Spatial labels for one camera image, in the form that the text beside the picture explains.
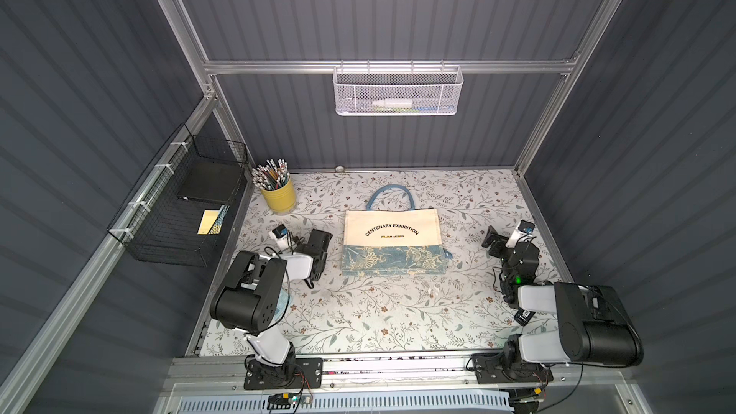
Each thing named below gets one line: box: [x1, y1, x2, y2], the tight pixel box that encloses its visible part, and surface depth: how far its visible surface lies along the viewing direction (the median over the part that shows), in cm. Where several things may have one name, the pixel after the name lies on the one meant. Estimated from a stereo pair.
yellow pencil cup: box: [260, 178, 297, 214], surface depth 103 cm
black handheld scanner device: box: [513, 307, 536, 327], surface depth 82 cm
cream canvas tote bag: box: [342, 184, 453, 276], surface depth 98 cm
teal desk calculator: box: [274, 288, 291, 323], surface depth 86 cm
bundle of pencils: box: [251, 159, 291, 191], surface depth 98 cm
